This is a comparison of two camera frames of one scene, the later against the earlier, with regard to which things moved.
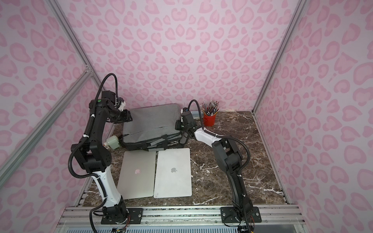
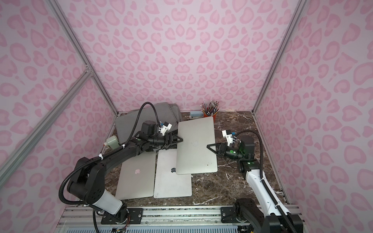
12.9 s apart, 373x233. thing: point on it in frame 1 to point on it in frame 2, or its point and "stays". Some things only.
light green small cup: x=113 y=142 stays
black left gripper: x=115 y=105 to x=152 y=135
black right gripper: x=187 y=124 to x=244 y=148
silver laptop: x=137 y=174 stays
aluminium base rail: x=274 y=219 stays
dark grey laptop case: x=153 y=128 stays
